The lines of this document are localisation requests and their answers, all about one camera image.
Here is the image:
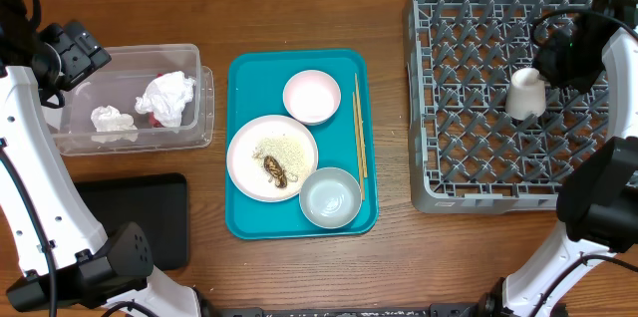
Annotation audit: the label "white dinner plate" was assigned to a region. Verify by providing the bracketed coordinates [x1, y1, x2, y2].
[226, 115, 318, 202]

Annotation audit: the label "wooden chopstick right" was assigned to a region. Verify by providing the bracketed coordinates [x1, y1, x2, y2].
[354, 73, 368, 178]

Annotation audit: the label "grey dishwasher rack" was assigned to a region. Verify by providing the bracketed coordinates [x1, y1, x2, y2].
[404, 0, 637, 214]

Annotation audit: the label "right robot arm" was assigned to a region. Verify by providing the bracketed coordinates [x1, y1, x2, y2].
[465, 0, 637, 316]

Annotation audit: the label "clear plastic waste bin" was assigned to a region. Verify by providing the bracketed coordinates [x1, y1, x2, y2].
[43, 44, 214, 157]

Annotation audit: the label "grey bowl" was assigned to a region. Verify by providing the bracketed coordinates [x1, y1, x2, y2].
[299, 167, 363, 229]

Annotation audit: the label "black rectangular tray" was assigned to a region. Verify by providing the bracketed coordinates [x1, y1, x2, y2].
[75, 172, 190, 271]

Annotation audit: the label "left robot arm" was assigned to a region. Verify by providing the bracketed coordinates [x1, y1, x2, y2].
[1, 0, 214, 316]

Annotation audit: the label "large white napkin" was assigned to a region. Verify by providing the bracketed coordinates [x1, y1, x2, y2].
[135, 71, 195, 128]

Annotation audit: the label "brown food scrap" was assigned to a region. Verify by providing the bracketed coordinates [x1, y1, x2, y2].
[252, 151, 299, 189]

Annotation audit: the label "white cup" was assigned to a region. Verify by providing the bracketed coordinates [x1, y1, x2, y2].
[505, 68, 546, 121]

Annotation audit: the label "pink shallow bowl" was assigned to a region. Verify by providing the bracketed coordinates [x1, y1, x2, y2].
[283, 70, 341, 126]

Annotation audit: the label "wooden chopstick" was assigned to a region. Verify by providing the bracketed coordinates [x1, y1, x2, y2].
[354, 73, 368, 178]
[352, 92, 366, 201]

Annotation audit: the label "wooden chopstick left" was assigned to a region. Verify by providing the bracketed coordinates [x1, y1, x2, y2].
[352, 92, 366, 201]

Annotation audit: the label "small white napkin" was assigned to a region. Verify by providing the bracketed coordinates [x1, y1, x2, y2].
[91, 106, 138, 144]

